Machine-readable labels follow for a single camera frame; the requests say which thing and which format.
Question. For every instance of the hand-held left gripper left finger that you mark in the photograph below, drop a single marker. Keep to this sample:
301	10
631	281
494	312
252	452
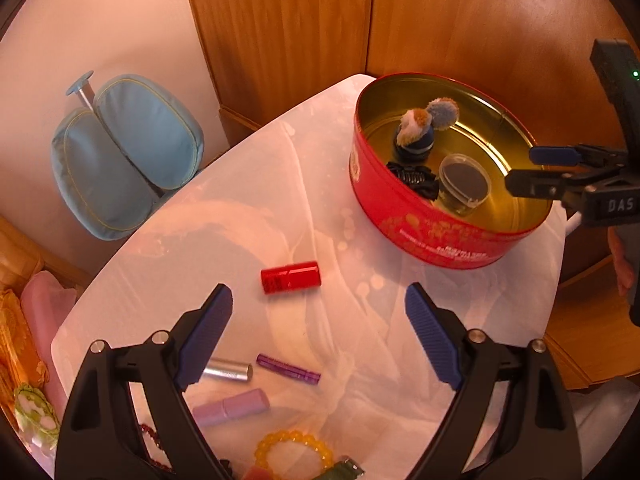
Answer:
210	330

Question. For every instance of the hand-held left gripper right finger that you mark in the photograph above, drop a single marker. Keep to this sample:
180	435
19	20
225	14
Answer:
430	335

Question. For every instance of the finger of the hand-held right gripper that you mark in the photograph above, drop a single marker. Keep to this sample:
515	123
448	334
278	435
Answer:
552	155
535	184

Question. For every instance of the silver lipstick tube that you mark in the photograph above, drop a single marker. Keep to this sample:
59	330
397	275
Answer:
230	371

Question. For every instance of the lilac lipstick tube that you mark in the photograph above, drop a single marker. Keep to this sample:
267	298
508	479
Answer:
235	405

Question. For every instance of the slim purple tube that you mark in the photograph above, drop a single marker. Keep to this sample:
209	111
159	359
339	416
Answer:
287	369

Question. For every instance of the red lipstick tube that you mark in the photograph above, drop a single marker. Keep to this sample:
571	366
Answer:
290	277

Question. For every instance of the red round metal tin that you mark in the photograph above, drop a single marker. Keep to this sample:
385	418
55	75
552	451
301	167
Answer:
450	240

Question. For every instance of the black hair claw clip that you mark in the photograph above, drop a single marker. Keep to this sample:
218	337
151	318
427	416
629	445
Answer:
412	175

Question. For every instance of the person's right hand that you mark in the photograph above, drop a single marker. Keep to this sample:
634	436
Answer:
622	260

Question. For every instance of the blue plush earmuffs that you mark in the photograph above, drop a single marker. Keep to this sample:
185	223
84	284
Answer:
415	140

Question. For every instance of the pink cloth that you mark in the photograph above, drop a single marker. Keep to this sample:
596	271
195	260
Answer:
45	310

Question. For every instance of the green floral cloth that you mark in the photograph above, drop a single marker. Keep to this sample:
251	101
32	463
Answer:
35	410

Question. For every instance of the yellow lace cloth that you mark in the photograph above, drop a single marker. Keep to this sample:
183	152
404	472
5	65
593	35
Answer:
17	345

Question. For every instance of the person's grey clothing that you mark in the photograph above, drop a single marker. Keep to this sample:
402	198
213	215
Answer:
605	425

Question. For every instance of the light blue chair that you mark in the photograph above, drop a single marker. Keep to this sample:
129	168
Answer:
140	130

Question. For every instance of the wooden wardrobe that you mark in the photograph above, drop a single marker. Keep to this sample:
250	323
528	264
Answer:
300	35

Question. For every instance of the chair backrest post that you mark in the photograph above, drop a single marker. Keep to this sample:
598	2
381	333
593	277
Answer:
85	92

